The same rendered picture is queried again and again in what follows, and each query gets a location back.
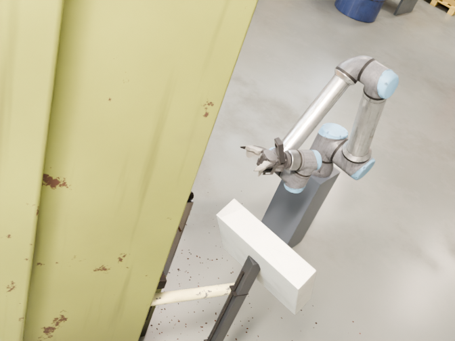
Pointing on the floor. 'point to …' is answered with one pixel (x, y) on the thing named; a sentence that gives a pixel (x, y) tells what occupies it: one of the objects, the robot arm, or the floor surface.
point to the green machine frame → (124, 155)
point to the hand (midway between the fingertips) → (246, 157)
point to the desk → (405, 7)
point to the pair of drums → (360, 9)
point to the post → (252, 270)
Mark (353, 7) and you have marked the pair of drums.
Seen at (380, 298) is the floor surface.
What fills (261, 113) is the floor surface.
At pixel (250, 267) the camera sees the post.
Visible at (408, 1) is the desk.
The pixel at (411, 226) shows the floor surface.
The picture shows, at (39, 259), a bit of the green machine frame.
